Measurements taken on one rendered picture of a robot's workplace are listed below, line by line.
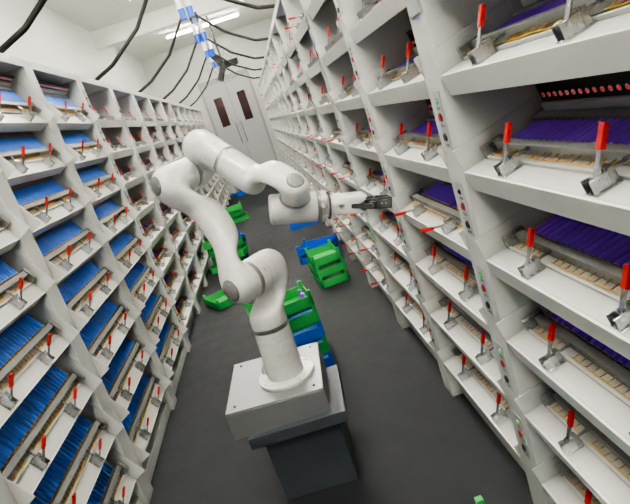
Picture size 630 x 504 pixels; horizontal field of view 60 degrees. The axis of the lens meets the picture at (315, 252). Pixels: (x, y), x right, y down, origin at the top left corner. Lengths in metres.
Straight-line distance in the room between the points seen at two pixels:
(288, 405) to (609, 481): 0.92
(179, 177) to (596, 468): 1.30
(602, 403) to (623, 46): 0.62
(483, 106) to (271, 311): 0.90
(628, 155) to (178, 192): 1.23
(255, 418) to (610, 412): 1.07
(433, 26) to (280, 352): 1.06
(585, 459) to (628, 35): 0.86
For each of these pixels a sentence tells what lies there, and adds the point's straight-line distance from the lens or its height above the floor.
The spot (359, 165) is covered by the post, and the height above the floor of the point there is 0.85.
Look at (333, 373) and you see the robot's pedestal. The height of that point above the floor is 0.28.
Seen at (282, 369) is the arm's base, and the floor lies 0.43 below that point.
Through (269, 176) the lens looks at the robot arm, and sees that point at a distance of 1.41.
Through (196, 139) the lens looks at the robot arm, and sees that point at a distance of 1.62.
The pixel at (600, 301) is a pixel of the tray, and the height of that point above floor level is 0.76.
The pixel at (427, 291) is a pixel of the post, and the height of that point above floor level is 0.44.
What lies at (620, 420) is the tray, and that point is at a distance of 1.04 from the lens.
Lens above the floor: 1.18
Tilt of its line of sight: 15 degrees down
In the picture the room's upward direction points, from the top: 18 degrees counter-clockwise
